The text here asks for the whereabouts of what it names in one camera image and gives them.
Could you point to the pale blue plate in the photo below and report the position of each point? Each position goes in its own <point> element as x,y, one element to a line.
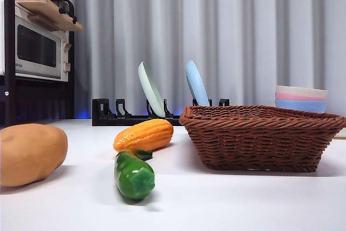
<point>197,85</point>

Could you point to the orange yellow corn cob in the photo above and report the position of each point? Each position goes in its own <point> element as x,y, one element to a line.
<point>146,135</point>

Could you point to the brown potato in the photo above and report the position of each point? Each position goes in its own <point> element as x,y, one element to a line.
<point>29,155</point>

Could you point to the black shelf frame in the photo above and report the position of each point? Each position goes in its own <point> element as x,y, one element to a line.
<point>9,52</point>

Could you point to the black dish rack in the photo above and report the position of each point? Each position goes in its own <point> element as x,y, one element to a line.
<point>129,121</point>

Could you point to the wooden cutting board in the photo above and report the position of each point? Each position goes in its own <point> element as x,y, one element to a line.
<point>46,6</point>

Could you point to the blue bowl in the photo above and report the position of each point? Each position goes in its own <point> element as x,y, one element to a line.
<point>300,105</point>

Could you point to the brown wicker basket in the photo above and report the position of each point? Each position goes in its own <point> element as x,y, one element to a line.
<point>256,144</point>

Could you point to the green cucumber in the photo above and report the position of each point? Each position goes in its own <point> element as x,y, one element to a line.
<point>132,177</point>

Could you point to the white toaster oven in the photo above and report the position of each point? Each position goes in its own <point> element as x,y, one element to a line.
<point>38,49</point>

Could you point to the pink bowl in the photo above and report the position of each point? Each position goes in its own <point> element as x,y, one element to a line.
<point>297,97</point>

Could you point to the pale green plate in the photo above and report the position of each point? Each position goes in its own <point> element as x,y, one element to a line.
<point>151,90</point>

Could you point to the grey curtain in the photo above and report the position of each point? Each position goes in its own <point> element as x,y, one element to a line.
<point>243,25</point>

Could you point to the cream bowl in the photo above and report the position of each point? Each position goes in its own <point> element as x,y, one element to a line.
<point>300,90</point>

